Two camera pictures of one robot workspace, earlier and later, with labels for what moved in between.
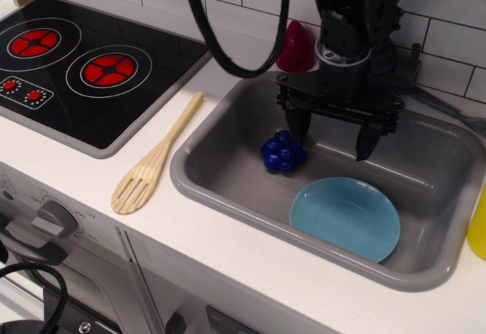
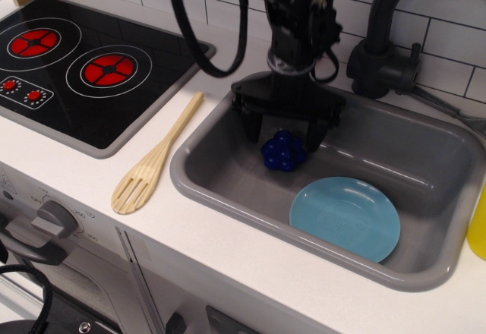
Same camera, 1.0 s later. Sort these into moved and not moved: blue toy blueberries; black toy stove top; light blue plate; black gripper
Moved: black gripper
Not moved: black toy stove top; light blue plate; blue toy blueberries
